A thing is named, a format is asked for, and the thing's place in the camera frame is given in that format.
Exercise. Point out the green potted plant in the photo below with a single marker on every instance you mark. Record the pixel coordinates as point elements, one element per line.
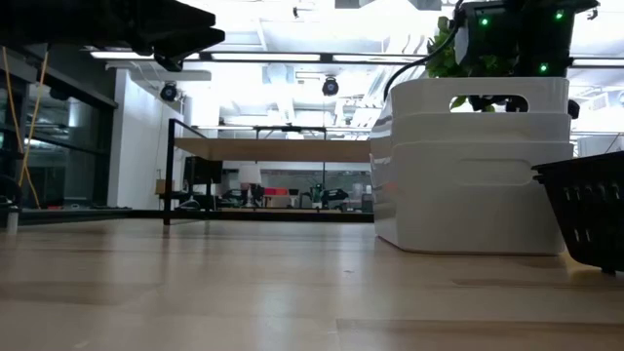
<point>441,63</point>

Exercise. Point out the black metal frame wooden shelf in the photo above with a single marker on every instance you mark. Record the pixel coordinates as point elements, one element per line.
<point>268,148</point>

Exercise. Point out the red box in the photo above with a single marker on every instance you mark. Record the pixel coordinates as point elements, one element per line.
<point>276,191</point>

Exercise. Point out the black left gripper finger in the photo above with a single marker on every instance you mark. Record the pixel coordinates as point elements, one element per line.
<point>180,17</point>
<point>190,41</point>

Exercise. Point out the black aluminium table frame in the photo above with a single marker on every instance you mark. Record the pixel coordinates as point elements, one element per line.
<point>97,214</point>

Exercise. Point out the white table lamp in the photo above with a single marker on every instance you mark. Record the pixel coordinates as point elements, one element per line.
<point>249,174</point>

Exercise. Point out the black monitor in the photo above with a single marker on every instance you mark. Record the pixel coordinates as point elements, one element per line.
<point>202,170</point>

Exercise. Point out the black ceiling spotlight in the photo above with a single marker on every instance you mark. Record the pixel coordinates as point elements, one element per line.
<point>168,91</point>
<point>330,86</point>

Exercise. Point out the ceiling light strip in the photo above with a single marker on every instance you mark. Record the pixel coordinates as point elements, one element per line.
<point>268,57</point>

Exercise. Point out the black perforated plastic basket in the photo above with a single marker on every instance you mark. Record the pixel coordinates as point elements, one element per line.
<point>590,209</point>

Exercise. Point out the white cylindrical post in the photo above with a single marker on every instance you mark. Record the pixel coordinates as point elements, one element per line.
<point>12,218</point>

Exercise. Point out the black background robot arms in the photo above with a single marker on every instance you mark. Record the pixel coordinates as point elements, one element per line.
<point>334,194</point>

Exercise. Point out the white cabinet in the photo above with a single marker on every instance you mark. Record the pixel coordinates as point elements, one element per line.
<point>592,145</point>

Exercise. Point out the brown cardboard box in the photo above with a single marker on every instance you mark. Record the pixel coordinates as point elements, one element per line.
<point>162,187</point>

